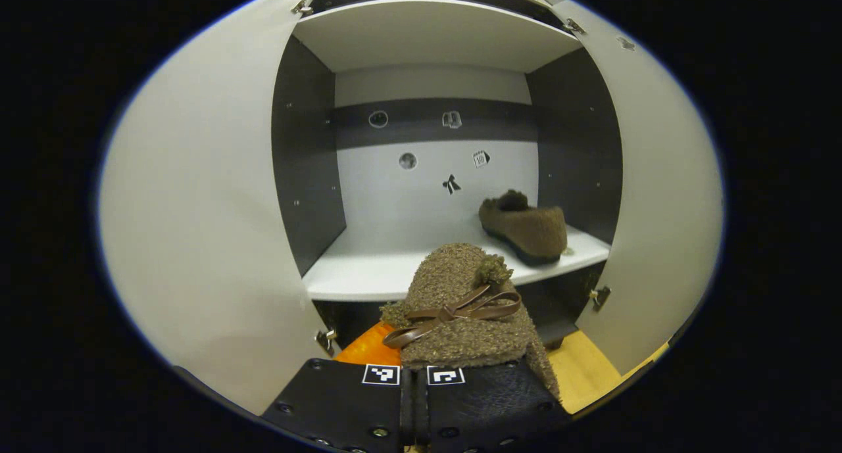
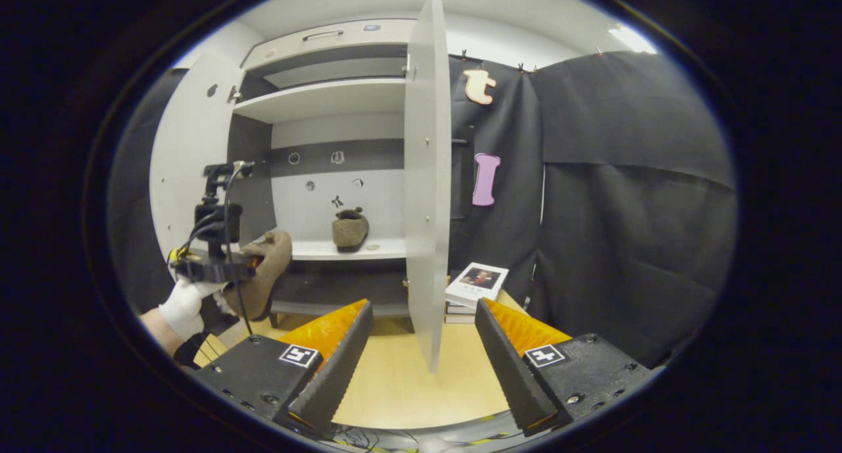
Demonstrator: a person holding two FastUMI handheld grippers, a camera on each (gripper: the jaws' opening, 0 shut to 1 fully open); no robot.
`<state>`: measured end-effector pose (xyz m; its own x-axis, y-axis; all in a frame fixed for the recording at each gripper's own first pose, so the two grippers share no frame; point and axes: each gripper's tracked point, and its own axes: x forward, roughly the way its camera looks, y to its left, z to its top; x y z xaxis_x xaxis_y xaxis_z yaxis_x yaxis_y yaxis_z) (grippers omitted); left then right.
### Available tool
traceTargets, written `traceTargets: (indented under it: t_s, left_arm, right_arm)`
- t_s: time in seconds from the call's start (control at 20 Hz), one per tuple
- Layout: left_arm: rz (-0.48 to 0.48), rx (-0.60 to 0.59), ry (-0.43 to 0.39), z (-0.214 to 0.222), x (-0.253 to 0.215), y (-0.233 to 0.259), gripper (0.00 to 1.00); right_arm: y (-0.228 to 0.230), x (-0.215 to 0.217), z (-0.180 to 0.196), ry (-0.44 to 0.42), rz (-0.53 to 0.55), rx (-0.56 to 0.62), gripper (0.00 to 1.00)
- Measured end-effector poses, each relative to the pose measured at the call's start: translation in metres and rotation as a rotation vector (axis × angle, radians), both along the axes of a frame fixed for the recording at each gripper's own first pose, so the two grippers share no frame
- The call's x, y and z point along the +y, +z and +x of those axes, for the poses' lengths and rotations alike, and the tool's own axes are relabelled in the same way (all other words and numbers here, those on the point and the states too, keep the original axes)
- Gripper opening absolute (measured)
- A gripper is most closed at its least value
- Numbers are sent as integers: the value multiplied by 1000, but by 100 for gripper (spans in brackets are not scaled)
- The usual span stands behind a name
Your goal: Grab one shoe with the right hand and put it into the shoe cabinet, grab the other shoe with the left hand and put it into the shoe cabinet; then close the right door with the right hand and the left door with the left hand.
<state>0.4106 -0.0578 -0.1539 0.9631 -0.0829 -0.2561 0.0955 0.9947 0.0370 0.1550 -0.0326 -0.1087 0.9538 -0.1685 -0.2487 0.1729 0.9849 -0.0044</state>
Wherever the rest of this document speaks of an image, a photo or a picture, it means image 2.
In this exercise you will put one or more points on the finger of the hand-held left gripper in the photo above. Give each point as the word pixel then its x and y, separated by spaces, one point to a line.
pixel 191 267
pixel 237 269

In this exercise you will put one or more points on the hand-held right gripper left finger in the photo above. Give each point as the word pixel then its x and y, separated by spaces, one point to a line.
pixel 335 374

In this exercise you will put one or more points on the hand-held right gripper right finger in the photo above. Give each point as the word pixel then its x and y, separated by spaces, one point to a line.
pixel 513 374

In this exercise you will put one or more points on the white picture book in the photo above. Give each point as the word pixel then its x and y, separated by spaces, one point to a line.
pixel 477 282

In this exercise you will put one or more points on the brown shoe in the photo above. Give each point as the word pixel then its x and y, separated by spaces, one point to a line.
pixel 350 229
pixel 266 275

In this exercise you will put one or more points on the white shoe cabinet door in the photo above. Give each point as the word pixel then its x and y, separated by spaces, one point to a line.
pixel 427 177
pixel 191 144

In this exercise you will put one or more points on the white shoe cabinet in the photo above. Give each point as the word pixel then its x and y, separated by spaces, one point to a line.
pixel 368 196

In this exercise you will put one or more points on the black backdrop cloth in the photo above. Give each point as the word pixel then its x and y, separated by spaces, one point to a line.
pixel 625 210

